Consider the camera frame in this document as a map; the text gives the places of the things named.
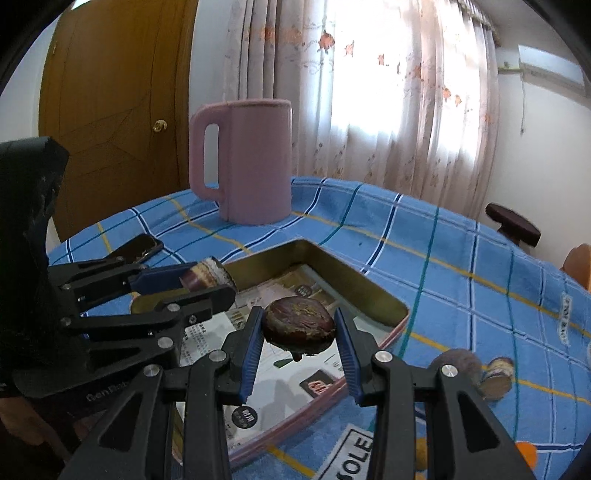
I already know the orange mandarin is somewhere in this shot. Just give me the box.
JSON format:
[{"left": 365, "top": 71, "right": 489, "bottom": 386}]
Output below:
[{"left": 515, "top": 441, "right": 538, "bottom": 470}]

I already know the cut purple yam piece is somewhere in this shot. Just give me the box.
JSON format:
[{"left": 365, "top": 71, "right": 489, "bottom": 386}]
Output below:
[{"left": 480, "top": 357, "right": 515, "bottom": 401}]

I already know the round purple fruit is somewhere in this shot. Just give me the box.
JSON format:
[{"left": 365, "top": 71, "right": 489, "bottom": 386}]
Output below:
[{"left": 429, "top": 348, "right": 483, "bottom": 386}]

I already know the dark brown chestnut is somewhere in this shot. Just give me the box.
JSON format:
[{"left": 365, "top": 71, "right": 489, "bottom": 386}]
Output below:
[{"left": 260, "top": 296, "right": 337, "bottom": 362}]

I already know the person's left hand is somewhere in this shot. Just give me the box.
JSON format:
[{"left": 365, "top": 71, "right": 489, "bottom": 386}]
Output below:
[{"left": 0, "top": 397, "right": 71, "bottom": 463}]

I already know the pink metal tin box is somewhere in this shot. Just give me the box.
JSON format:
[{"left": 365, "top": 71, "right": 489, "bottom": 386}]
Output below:
[{"left": 130, "top": 238, "right": 411, "bottom": 467}]

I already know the printed leaflet in tin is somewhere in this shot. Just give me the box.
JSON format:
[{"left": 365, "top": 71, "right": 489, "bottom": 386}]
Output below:
[{"left": 180, "top": 265, "right": 398, "bottom": 462}]

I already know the black smartphone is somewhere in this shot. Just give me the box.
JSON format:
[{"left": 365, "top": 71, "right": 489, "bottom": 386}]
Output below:
[{"left": 106, "top": 233, "right": 163, "bottom": 264}]

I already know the blue plaid tablecloth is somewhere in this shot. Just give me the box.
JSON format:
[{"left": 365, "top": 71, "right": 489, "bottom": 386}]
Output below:
[{"left": 49, "top": 178, "right": 590, "bottom": 479}]

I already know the pink electric kettle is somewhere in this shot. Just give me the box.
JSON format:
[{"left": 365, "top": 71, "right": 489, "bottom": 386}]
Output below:
[{"left": 188, "top": 99, "right": 293, "bottom": 225}]

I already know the brass door knob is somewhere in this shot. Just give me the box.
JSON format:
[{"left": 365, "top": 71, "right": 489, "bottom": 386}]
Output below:
[{"left": 152, "top": 119, "right": 167, "bottom": 133}]

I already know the brown wooden door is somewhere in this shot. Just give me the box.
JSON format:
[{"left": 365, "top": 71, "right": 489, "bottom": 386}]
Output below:
[{"left": 39, "top": 0, "right": 197, "bottom": 240}]

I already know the orange wooden chair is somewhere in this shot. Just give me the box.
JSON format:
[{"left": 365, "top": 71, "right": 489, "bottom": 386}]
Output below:
[{"left": 561, "top": 243, "right": 591, "bottom": 291}]

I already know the dark round stool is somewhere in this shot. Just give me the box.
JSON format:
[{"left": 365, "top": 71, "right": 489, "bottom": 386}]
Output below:
[{"left": 485, "top": 203, "right": 541, "bottom": 247}]

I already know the floral sheer curtain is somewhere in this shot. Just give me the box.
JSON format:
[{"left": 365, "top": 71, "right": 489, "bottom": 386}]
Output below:
[{"left": 223, "top": 0, "right": 499, "bottom": 218}]

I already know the white air conditioner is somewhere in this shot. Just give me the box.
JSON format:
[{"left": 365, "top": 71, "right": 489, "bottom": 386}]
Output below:
[{"left": 496, "top": 45, "right": 588, "bottom": 98}]

